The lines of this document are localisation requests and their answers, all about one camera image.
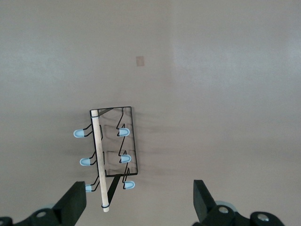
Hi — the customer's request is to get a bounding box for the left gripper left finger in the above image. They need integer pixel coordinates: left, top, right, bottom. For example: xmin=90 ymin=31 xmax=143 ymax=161
xmin=0 ymin=180 xmax=87 ymax=226

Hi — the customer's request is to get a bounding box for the black wire cup holder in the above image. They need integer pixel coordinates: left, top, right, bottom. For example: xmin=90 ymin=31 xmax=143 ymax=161
xmin=72 ymin=105 xmax=139 ymax=213

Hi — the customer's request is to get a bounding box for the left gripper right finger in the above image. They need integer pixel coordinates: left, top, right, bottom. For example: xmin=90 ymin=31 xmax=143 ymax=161
xmin=193 ymin=179 xmax=287 ymax=226

